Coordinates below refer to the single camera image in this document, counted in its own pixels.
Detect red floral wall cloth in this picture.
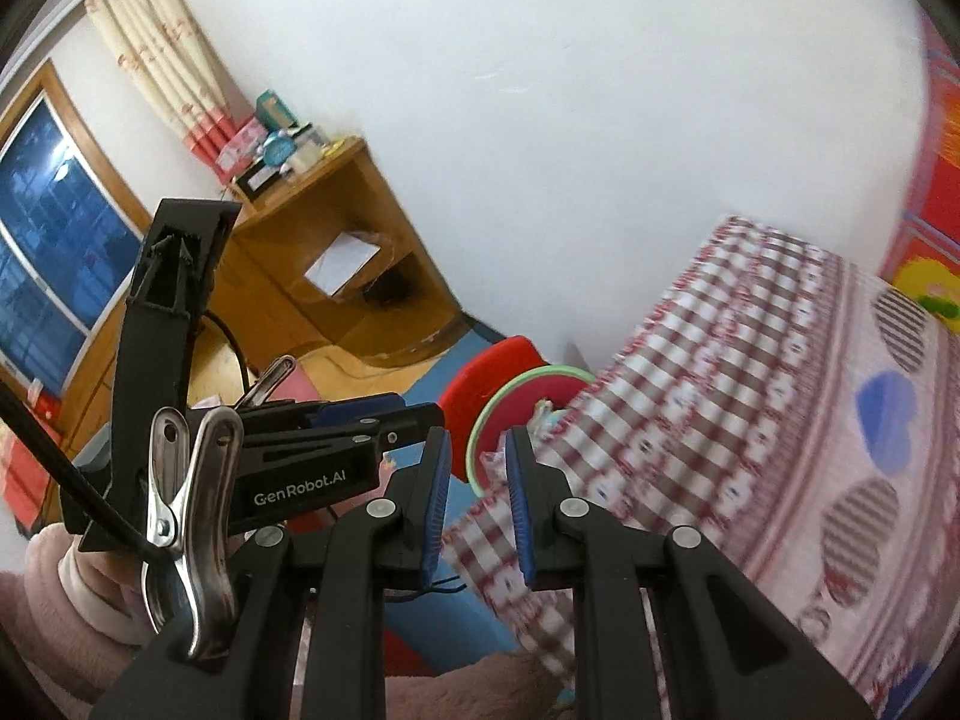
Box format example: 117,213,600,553
877,15,960,331

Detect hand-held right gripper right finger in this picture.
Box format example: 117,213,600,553
504,426,875,720

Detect white paper sheet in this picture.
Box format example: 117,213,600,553
304,235,383,293

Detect metal spring clip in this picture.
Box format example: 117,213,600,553
142,405,245,661
236,355,297,410

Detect person's left forearm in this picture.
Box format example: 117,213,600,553
0,521,151,720

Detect heart print checked bed sheet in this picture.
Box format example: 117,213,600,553
442,214,960,698

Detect foam puzzle floor mat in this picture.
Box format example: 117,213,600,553
285,326,541,683

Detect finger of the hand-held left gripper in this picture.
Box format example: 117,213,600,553
310,391,411,428
238,401,447,467

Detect wooden desk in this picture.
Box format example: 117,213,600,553
45,136,462,466

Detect white cup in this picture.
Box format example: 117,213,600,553
292,127,331,170

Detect window with wooden frame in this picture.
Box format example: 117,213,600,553
0,60,155,421

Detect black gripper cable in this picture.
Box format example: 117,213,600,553
0,382,162,563
196,311,254,410

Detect person's leg pink fleece pants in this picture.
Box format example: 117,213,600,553
375,649,578,720

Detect red trash bin green rim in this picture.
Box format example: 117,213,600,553
465,364,597,500

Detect teal box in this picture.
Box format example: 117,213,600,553
255,90,295,128

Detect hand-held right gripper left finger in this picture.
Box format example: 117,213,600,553
94,426,453,720

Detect blue alarm clock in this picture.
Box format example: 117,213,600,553
259,127,301,166

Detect black box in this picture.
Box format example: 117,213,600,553
229,161,290,200

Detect cream curtain red hem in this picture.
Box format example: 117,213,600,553
82,0,260,181

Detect pink box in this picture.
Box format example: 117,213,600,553
214,116,267,173

